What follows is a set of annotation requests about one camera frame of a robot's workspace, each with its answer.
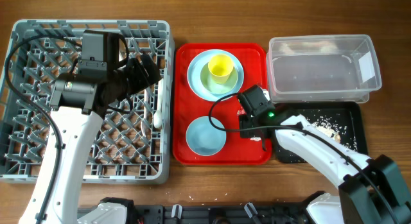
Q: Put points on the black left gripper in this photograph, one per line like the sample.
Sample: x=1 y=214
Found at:
x=142 y=80

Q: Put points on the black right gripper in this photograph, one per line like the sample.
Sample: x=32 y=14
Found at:
x=245 y=121

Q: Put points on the white tissue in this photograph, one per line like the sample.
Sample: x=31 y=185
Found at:
x=257 y=139

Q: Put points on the white plastic fork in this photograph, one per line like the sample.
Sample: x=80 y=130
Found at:
x=145 y=112

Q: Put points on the white plastic spoon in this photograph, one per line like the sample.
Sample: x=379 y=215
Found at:
x=157 y=117

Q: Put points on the light blue bowl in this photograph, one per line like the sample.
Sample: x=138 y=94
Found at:
x=203 y=138

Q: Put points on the food scraps rice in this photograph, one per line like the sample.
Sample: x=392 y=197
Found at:
x=335 y=123

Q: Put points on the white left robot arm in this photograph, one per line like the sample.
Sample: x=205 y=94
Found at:
x=79 y=102

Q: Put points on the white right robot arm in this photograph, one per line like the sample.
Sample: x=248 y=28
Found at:
x=369 y=190

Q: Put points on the grey dishwasher rack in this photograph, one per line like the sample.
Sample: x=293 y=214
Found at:
x=40 y=50

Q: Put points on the large light blue plate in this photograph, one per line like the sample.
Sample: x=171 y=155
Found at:
x=195 y=68

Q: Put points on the small green plate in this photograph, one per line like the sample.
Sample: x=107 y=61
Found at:
x=216 y=88

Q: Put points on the yellow plastic cup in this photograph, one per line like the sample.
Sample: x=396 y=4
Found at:
x=220 y=66

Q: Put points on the red plastic tray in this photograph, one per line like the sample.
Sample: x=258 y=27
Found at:
x=188 y=106

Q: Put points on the clear plastic bin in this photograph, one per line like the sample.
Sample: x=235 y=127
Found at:
x=322 y=68

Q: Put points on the black plastic tray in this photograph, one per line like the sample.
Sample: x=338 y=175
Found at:
x=352 y=107

